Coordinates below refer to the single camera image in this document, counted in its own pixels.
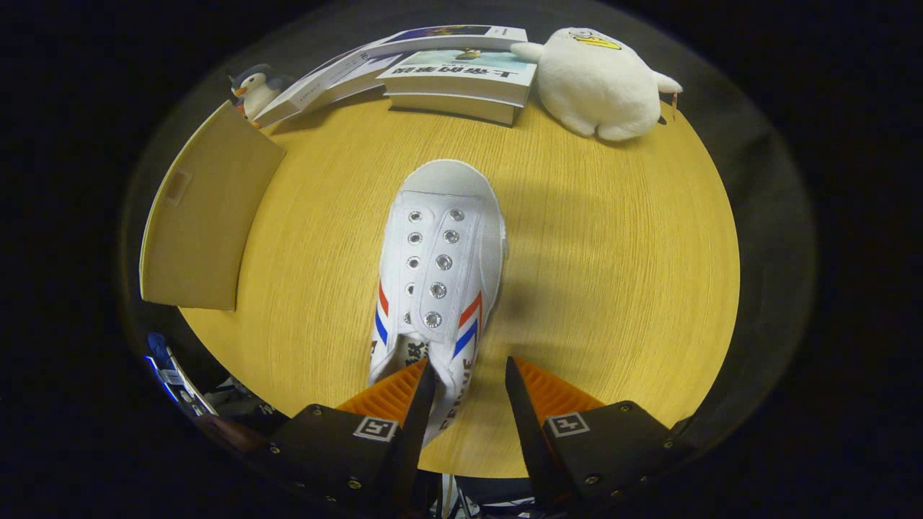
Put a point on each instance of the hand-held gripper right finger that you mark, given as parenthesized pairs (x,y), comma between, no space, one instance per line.
(526,432)

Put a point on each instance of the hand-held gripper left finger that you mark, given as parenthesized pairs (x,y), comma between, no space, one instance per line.
(418,432)

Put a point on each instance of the white canvas shoe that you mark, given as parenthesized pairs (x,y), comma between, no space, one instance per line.
(447,187)

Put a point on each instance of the beige fabric storage box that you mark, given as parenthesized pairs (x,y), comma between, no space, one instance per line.
(209,216)

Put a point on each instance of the black backdrop cloth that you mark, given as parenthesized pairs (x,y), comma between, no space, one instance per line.
(764,187)

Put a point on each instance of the book with pale teal cover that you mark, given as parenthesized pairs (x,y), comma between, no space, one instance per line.
(461,83)

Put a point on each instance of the white duck plush toy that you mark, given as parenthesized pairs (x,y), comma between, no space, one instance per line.
(598,86)

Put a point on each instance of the white book with portrait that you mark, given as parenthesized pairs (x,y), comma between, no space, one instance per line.
(317,86)

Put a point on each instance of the penguin plush toy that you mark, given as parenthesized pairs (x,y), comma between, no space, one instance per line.
(256,90)

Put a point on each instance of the book with blue cover picture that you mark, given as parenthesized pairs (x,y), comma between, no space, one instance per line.
(447,36)

